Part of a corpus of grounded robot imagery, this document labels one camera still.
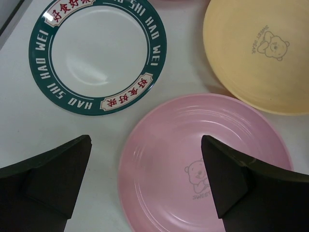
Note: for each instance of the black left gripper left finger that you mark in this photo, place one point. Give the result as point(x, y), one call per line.
point(39, 194)

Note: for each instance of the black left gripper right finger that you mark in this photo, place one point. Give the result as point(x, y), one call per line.
point(253, 196)

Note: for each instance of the yellow bear plate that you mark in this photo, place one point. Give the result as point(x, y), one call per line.
point(259, 50)

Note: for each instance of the green rimmed white plate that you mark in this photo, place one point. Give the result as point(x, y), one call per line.
point(97, 57)

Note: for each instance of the pink bear plate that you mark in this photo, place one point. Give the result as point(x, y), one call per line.
point(162, 181)

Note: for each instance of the metal table edge rail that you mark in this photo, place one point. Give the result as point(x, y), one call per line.
point(8, 9)

